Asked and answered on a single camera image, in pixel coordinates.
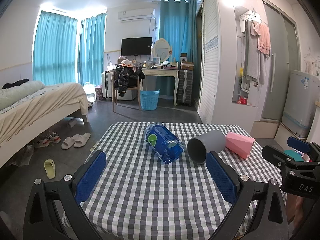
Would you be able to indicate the blue plastic laundry basket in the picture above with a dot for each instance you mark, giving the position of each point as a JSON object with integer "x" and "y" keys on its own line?
{"x": 149, "y": 101}

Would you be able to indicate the grey white checkered tablecloth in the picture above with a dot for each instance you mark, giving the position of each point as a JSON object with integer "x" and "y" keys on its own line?
{"x": 150, "y": 195}

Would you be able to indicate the clear water jug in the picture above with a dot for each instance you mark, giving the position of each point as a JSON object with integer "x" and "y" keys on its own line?
{"x": 89, "y": 92}

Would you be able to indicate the narrow teal window curtain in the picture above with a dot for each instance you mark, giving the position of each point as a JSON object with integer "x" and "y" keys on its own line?
{"x": 91, "y": 50}

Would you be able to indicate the dotted gift bag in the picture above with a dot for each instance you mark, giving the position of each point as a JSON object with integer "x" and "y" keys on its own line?
{"x": 99, "y": 93}

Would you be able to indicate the pale green bolster pillow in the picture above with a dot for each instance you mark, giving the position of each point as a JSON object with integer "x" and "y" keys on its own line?
{"x": 17, "y": 93}

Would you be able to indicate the pink faceted cup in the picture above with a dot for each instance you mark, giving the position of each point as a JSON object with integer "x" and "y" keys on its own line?
{"x": 240, "y": 145}

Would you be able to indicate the red container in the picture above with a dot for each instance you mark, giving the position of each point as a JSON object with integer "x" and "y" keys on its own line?
{"x": 242, "y": 100}

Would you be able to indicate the white wardrobe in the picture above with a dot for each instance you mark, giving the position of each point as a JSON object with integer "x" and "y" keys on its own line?
{"x": 210, "y": 55}

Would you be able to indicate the teal round object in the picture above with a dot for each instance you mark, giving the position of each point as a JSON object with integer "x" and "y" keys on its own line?
{"x": 292, "y": 156}

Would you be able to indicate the black garment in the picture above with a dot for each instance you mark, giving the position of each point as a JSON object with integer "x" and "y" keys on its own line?
{"x": 15, "y": 83}

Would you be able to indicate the pink white clothing pile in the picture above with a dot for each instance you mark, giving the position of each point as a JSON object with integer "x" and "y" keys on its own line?
{"x": 128, "y": 63}

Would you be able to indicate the wooden chair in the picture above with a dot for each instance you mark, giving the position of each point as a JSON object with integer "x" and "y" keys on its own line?
{"x": 117, "y": 97}

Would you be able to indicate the dark ribbed suitcase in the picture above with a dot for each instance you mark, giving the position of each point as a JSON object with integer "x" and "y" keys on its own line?
{"x": 185, "y": 87}

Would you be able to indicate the frosted glass door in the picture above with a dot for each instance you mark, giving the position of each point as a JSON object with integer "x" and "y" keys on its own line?
{"x": 281, "y": 67}

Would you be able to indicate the white air conditioner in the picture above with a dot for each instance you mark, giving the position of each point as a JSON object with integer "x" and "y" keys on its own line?
{"x": 136, "y": 14}

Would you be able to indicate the beige blanket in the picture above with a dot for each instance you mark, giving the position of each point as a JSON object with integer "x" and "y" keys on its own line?
{"x": 45, "y": 102}

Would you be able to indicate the white sneaker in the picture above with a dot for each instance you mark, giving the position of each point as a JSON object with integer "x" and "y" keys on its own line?
{"x": 41, "y": 142}
{"x": 53, "y": 137}

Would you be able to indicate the yellow-green slipper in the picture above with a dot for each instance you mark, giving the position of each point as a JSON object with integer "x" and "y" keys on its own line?
{"x": 94, "y": 147}
{"x": 49, "y": 168}

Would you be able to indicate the cardboard box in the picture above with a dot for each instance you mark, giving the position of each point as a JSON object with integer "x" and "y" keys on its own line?
{"x": 187, "y": 65}

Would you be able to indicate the person's right forearm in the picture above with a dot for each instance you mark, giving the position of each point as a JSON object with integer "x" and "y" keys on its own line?
{"x": 298, "y": 211}

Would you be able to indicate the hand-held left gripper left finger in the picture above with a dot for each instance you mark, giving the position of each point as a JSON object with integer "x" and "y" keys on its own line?
{"x": 91, "y": 175}

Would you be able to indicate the grey cup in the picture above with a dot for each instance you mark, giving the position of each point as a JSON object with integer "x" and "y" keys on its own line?
{"x": 207, "y": 142}

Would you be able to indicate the cream dressing table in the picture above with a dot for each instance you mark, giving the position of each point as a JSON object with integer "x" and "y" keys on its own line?
{"x": 162, "y": 73}

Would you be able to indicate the black television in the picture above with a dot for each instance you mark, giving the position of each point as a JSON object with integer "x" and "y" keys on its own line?
{"x": 136, "y": 46}

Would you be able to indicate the black printed jacket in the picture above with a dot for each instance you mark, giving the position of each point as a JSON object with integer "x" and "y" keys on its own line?
{"x": 127, "y": 78}

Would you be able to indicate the grey hanging towel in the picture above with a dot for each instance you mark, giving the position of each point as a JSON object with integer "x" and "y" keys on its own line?
{"x": 251, "y": 60}

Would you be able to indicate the white washing machine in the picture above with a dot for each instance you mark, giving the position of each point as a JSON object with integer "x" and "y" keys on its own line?
{"x": 300, "y": 100}

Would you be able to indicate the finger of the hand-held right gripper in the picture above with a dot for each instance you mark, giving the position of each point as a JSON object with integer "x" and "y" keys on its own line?
{"x": 275, "y": 155}
{"x": 298, "y": 143}

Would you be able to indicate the clear blue plastic cup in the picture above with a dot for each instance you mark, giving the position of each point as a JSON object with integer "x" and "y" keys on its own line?
{"x": 163, "y": 142}

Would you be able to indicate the white bed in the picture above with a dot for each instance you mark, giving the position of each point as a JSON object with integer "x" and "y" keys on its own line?
{"x": 77, "y": 115}

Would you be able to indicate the dark teal tall curtain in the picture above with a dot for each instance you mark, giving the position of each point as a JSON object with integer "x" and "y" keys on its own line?
{"x": 175, "y": 35}

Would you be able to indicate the wide teal window curtain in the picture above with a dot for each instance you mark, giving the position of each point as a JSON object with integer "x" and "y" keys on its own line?
{"x": 53, "y": 50}

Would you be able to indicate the white oval vanity mirror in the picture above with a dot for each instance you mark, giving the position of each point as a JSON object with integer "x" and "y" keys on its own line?
{"x": 162, "y": 48}

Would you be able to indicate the small photo frame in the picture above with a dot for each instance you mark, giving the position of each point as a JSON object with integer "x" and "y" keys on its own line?
{"x": 156, "y": 60}

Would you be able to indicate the clear plastic bag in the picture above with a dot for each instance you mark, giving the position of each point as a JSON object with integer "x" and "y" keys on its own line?
{"x": 21, "y": 156}

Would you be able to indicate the white slipper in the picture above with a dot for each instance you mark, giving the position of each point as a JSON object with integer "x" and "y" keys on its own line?
{"x": 82, "y": 140}
{"x": 68, "y": 143}

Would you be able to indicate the silver suitcase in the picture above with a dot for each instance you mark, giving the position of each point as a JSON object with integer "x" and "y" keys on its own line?
{"x": 107, "y": 85}

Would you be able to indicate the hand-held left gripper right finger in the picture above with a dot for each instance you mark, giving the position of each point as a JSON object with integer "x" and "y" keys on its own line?
{"x": 221, "y": 177}

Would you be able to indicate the pink hanging towel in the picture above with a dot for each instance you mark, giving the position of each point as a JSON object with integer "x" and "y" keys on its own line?
{"x": 265, "y": 40}

